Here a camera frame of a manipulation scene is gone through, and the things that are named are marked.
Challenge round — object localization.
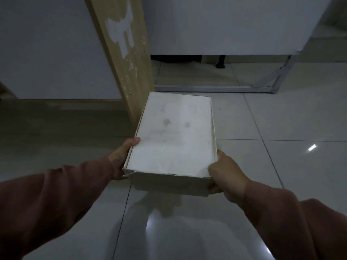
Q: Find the person's right hand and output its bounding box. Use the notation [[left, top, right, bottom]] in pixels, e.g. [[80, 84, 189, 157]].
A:
[[207, 149, 251, 205]]

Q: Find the person's left hand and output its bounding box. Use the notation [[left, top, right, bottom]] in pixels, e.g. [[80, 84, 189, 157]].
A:
[[108, 137, 141, 180]]

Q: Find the white cardboard box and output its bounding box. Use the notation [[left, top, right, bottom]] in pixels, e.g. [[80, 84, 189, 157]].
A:
[[123, 91, 219, 197]]

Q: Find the person's right forearm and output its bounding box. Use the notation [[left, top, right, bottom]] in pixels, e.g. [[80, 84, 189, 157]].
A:
[[240, 180, 347, 260]]

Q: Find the person's left forearm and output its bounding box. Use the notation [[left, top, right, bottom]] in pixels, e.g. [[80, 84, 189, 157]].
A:
[[0, 155, 115, 260]]

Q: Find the white panel board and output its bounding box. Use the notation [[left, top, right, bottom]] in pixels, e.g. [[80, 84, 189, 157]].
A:
[[141, 0, 333, 56]]

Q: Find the grey metal stand frame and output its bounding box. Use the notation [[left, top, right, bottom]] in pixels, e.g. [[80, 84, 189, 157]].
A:
[[155, 51, 301, 94]]

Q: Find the wooden door frame post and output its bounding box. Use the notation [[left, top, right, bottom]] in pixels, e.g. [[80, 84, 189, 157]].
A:
[[83, 0, 156, 127]]

